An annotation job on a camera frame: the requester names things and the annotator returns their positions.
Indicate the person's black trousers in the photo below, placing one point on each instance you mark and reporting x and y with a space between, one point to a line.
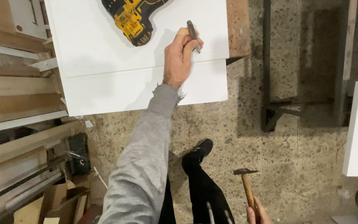
204 193

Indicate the grey metal nail punch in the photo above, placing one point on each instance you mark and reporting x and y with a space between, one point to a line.
193 34

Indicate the heap of wooden boards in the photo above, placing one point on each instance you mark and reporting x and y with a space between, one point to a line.
14 102

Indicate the person's right fingers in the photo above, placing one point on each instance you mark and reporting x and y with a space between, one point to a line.
250 215

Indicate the person's left hand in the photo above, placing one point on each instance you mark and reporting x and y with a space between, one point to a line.
175 59

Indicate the person's right hand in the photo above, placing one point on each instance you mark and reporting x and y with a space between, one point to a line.
261 214

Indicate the brown cardboard boxes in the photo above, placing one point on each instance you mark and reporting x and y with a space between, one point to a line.
64 199

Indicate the person's black shoe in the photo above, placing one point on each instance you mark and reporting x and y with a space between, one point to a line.
203 147

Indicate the black metal frame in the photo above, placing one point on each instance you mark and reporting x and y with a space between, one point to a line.
266 77

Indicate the white board underneath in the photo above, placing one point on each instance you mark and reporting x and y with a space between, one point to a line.
110 90

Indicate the white panel with cutouts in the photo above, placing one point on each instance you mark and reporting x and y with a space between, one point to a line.
26 17

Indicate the large white board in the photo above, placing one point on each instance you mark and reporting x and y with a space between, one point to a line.
104 46

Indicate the worn wooden workbench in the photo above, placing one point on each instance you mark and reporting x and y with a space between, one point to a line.
237 28

